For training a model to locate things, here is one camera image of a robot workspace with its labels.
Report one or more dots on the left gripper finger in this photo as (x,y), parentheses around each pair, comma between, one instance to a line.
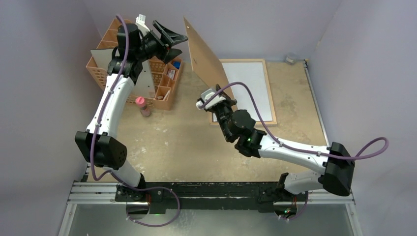
(169,54)
(169,37)

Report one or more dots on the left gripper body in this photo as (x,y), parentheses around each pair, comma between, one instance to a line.
(154,46)

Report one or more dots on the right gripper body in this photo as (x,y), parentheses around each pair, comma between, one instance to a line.
(220,108)

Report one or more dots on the printed photo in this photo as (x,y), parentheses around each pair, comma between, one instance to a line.
(253,73)

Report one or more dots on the white wooden picture frame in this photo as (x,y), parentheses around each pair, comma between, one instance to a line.
(253,73)

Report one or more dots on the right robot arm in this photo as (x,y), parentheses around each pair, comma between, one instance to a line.
(328,168)

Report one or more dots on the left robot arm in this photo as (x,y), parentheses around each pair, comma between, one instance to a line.
(98,143)

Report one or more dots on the blue item in organizer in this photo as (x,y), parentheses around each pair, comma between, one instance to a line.
(176,64)

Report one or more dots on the orange plastic desk organizer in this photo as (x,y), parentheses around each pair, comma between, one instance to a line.
(164,86)

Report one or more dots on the red white small box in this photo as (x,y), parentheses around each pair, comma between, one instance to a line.
(171,73)

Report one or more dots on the white board in organizer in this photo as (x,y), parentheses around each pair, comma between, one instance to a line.
(144,87)

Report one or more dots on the pink capped small bottle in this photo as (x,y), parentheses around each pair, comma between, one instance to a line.
(142,105)

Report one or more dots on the small clear jar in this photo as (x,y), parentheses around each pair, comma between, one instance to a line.
(291,59)

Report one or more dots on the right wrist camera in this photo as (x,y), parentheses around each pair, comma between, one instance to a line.
(210,97)

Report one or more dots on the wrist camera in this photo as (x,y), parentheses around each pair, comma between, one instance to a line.
(141,24)
(210,97)

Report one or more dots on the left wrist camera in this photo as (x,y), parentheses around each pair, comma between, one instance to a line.
(141,24)

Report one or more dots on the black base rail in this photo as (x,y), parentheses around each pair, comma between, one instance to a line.
(263,197)

